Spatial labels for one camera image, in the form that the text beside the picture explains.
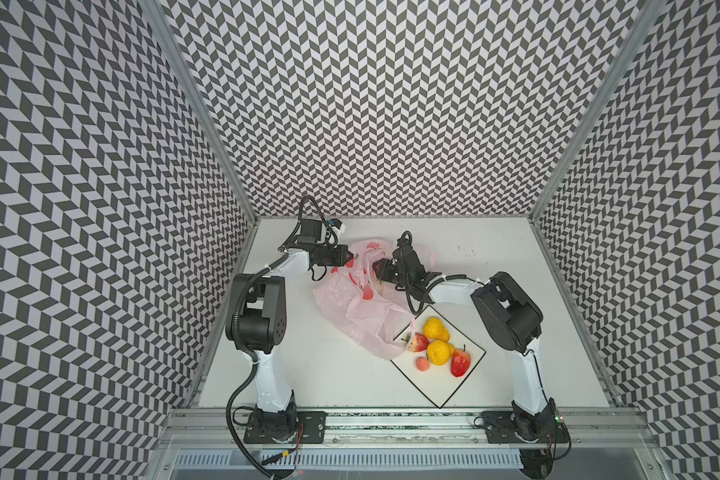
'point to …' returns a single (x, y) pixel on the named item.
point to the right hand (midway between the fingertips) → (375, 272)
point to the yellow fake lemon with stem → (434, 328)
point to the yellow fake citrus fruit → (439, 352)
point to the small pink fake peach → (422, 364)
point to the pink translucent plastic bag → (378, 315)
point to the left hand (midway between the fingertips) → (353, 255)
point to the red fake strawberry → (419, 343)
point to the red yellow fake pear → (460, 362)
